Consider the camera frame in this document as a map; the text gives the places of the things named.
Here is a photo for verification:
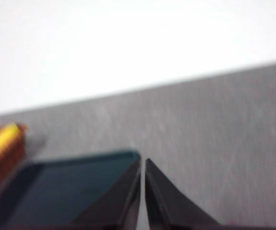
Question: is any dark teal rectangular tray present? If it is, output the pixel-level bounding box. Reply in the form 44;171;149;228
0;149;141;230

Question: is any yellow banana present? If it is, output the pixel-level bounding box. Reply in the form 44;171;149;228
0;122;20;160

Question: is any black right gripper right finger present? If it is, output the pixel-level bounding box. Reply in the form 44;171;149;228
144;158;225;230

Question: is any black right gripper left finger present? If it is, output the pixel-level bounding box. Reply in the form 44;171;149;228
70;155;142;230

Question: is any brown wicker basket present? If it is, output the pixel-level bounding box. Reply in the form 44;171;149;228
0;123;29;199

